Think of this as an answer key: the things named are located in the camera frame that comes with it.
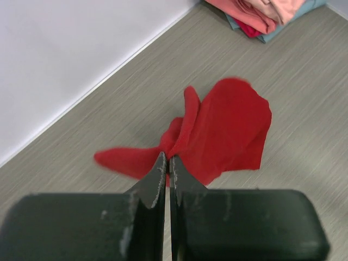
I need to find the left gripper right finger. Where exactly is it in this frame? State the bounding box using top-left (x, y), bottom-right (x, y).
top-left (169, 156), bottom-right (330, 260)

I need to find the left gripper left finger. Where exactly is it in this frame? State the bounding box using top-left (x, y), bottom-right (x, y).
top-left (1, 153), bottom-right (166, 260)

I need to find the pink folded t shirt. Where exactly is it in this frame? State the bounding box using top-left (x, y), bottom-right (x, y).
top-left (238, 0), bottom-right (305, 25)

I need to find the magenta folded t shirt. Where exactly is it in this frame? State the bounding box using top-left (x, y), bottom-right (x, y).
top-left (234, 19), bottom-right (262, 38)

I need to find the salmon folded t shirt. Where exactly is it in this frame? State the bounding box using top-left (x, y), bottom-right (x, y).
top-left (207, 0), bottom-right (277, 34)

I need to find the red t shirt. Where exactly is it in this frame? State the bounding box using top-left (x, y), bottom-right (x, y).
top-left (94, 78), bottom-right (272, 185)

